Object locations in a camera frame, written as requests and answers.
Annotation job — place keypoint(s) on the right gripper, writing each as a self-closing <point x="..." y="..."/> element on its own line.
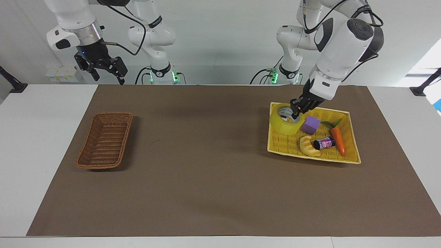
<point x="92" y="52"/>

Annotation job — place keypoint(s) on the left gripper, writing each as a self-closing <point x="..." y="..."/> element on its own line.
<point x="307" y="90"/>

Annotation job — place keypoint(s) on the yellow tape roll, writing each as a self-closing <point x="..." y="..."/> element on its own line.
<point x="283" y="124"/>

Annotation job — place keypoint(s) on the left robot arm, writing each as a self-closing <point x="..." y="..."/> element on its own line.
<point x="344" y="44"/>

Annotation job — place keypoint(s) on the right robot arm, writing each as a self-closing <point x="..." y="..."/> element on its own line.
<point x="74" y="13"/>

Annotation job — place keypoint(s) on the yellow woven basket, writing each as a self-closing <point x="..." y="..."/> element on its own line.
<point x="286" y="143"/>

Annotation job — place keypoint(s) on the brown wicker basket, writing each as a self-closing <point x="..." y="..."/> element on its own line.
<point x="105" y="141"/>

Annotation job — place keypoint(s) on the purple cube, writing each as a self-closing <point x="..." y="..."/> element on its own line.
<point x="311" y="125"/>

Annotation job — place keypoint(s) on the small black purple can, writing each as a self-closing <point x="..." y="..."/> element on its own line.
<point x="325" y="143"/>

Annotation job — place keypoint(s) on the toy croissant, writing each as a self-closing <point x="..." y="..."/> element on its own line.
<point x="308" y="147"/>

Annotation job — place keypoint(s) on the orange toy carrot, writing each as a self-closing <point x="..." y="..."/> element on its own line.
<point x="338" y="139"/>

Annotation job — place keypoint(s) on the black stand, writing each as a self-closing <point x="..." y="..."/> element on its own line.
<point x="420" y="90"/>
<point x="15" y="86"/>

